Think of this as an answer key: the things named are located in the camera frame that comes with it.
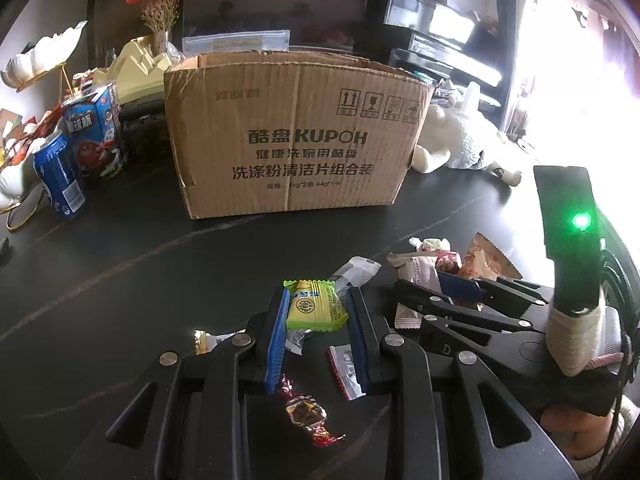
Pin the pile of assorted snacks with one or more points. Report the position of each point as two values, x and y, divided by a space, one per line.
25 135

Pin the person's right forearm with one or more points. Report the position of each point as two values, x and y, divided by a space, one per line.
597 465

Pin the yellow-green snack packet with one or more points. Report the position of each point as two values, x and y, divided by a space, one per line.
312 305

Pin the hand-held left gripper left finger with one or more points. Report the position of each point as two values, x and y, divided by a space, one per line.
273 345

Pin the white shell tiered stand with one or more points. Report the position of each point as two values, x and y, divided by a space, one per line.
35 60

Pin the brown cardboard box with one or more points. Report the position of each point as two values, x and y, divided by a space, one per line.
300 160

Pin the blue soda can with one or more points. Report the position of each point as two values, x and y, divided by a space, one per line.
57 175

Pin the small white candy wrapper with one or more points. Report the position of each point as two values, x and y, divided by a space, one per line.
295 340

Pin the pink wrapped candy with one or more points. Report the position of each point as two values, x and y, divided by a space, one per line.
447 262

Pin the clear zip bag of pistachios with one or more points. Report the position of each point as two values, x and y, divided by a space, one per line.
235 42

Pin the person's right hand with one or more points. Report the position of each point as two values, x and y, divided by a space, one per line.
575 427

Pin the yellow white candy wrapper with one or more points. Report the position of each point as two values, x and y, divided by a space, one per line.
205 342

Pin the gold red foil candy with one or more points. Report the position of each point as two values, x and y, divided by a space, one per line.
302 412

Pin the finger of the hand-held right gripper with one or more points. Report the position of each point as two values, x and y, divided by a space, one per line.
450 310
460 284

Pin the dried flower bouquet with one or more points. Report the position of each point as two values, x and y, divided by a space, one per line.
160 17

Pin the clear white snack wrapper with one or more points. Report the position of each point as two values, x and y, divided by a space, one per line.
357 270

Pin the black upright piano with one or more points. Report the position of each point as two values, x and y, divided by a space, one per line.
425 15

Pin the red white snack packet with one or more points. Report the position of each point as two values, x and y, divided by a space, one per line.
342 367

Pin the white plush sheep toy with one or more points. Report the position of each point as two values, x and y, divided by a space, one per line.
460 140

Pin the white red twist candy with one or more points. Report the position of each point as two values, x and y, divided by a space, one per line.
430 245

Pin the gold mountain-shaped box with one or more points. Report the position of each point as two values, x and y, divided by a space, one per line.
135 70

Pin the orange snack packet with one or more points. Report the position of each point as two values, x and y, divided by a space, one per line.
482 260

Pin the blue candy tub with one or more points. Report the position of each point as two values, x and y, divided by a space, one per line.
95 130

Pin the black tin box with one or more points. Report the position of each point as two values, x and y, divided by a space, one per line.
145 120

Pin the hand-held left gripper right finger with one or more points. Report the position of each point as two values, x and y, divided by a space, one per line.
358 345

